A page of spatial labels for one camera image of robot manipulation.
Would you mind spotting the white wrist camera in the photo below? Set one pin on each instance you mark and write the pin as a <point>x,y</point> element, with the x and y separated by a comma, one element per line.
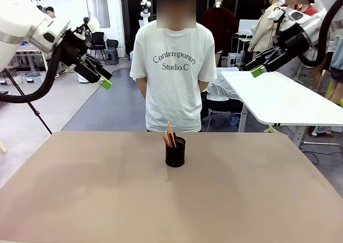
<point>276,14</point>
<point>93,26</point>

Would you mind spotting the mannequin in dark red sweater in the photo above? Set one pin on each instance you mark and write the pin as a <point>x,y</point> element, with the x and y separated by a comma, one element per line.
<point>219,23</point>

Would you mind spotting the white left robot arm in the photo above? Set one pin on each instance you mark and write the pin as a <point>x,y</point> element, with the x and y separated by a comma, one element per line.
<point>18,18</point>

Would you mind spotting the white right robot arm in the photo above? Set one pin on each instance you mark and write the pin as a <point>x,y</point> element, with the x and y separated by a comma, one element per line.
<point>316,21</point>

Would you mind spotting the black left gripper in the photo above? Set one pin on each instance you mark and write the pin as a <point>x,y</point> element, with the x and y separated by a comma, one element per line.
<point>88,69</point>

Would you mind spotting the person's right forearm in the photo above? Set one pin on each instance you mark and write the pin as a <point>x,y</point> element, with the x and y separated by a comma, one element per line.
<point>142,86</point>

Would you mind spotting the white table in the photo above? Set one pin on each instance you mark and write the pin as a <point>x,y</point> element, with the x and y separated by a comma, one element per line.
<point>281,98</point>

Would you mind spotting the person in white T-shirt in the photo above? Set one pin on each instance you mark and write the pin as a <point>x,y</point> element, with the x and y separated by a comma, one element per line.
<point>174,93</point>

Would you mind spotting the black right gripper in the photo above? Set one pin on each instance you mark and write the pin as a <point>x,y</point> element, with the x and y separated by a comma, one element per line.
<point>281,58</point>

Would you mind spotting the grey stool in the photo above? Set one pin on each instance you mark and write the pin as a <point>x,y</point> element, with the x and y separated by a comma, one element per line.
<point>111,56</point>

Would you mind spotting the person with black hair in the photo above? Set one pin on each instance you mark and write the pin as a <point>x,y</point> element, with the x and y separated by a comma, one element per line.
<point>50,11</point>

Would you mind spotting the white board panel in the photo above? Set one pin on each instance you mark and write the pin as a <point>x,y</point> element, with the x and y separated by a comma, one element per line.
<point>99,11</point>

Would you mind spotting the clear plastic cover sheet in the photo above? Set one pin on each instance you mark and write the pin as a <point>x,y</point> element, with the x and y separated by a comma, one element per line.
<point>219,90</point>

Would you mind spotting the white box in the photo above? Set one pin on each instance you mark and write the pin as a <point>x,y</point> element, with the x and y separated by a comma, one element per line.
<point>234,59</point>

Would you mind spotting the yellow pencil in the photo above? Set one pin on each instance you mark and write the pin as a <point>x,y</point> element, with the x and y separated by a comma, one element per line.
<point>172,134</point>
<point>168,137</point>

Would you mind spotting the person in dark shorts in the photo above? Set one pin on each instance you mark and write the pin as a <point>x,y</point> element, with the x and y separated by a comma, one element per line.
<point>336,74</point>

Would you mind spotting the black office chair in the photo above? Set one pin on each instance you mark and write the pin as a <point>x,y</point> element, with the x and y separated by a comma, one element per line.
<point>97,41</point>

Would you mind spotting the mannequin in beige jacket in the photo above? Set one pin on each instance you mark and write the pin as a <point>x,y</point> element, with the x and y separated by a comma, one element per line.
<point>265,31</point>

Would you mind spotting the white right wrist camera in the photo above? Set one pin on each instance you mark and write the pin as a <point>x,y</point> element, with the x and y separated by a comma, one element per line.
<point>276,14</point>

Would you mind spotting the person in red shirt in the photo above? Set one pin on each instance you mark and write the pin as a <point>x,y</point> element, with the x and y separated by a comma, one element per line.
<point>311,10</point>

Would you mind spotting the white monitor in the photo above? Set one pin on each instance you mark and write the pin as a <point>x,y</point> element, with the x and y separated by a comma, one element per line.
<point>246,27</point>

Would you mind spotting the black tripod stand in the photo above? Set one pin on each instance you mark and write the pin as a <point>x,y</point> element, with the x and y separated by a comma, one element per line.
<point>36,112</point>

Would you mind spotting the clear plastic bin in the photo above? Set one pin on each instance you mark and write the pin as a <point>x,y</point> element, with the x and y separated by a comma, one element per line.
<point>32,78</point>

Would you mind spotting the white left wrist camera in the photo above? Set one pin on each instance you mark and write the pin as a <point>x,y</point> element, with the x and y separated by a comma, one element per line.
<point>93,26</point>

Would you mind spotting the black mesh pen holder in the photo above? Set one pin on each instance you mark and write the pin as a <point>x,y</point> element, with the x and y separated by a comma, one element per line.
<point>175,157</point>

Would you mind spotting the person's left forearm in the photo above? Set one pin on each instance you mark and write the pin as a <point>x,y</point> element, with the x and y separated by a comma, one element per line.
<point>202,85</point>

